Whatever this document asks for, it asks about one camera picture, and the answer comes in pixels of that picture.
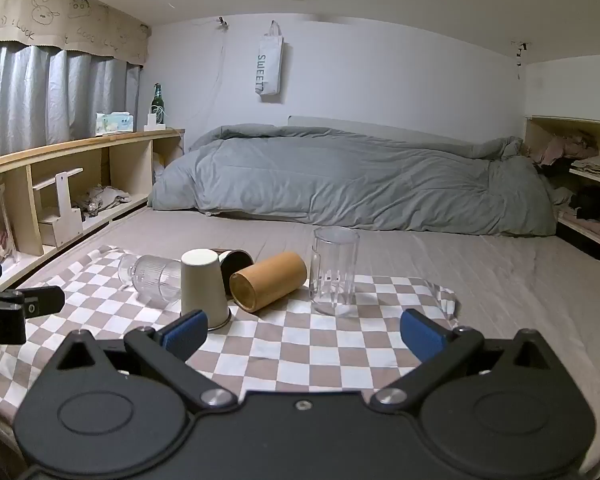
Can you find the pink crumpled clothes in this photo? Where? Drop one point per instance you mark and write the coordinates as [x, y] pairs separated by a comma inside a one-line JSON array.
[[562, 149]]

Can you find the clear glass mug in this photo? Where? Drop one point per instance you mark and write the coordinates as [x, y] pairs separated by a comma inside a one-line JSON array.
[[333, 280]]

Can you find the grey duvet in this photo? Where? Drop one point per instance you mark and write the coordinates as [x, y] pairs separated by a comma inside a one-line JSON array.
[[330, 180]]

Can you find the crumpled beige clothes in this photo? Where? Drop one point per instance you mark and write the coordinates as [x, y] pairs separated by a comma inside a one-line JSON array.
[[105, 197]]

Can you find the tissue packet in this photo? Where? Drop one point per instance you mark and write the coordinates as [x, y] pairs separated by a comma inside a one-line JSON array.
[[113, 123]]

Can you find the black wall clip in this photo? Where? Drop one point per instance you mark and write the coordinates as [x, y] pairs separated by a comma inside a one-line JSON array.
[[520, 52]]

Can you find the small wooden stool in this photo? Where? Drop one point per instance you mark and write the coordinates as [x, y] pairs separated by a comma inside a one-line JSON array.
[[62, 220]]

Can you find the clear ribbed glass cup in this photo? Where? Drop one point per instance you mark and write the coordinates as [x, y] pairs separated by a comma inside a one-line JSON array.
[[150, 276]]

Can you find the wall hook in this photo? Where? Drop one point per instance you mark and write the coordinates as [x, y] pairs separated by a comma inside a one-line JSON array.
[[223, 22]]

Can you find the white hanging tote bag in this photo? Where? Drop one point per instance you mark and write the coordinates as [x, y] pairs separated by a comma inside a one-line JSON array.
[[268, 66]]

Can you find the dark brown cup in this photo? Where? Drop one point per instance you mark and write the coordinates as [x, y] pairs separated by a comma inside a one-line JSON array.
[[238, 261]]

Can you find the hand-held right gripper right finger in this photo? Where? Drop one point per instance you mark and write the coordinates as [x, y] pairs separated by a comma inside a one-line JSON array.
[[421, 335]]

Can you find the folded beige clothes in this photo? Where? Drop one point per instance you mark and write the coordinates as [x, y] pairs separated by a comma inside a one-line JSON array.
[[597, 164]]

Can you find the brown white checkered cloth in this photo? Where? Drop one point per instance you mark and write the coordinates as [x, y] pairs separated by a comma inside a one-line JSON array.
[[285, 342]]

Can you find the black clothes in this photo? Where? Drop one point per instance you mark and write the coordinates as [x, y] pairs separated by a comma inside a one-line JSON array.
[[595, 202]]

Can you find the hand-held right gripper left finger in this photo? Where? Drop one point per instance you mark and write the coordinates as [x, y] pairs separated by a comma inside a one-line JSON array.
[[186, 334]]

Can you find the wooden clothes shelf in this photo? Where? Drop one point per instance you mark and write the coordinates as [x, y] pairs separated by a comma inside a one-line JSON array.
[[545, 130]]

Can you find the white paper cup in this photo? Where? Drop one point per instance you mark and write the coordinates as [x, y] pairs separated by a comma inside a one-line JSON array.
[[203, 285]]

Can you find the beige printed valance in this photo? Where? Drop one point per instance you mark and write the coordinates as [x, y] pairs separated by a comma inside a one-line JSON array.
[[55, 20]]

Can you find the long wooden shelf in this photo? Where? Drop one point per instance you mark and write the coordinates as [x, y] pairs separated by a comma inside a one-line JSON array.
[[80, 144]]

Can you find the grey curtain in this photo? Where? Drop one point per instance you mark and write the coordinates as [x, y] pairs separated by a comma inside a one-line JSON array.
[[35, 95]]

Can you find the green glass bottle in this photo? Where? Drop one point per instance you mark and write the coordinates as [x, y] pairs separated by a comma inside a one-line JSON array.
[[157, 102]]

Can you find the tan bamboo cup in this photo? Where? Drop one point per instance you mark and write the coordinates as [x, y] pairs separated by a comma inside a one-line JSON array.
[[275, 276]]

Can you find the white charger box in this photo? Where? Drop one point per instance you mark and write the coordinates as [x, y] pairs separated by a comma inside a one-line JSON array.
[[154, 121]]

